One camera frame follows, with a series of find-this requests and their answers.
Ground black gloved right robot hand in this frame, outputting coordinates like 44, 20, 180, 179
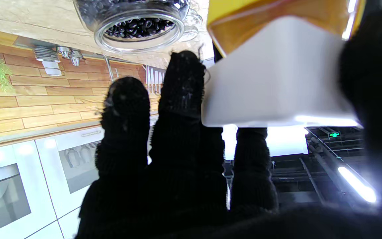
75, 0, 382, 239

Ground white square jar lid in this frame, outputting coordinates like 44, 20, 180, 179
201, 16, 360, 128

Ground glass jar with coffee beans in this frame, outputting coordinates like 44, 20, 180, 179
73, 0, 191, 54

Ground printed kitchen backdrop banner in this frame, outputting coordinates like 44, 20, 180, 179
0, 27, 215, 239

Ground fluorescent ceiling light tube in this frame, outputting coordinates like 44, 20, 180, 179
338, 166, 378, 203

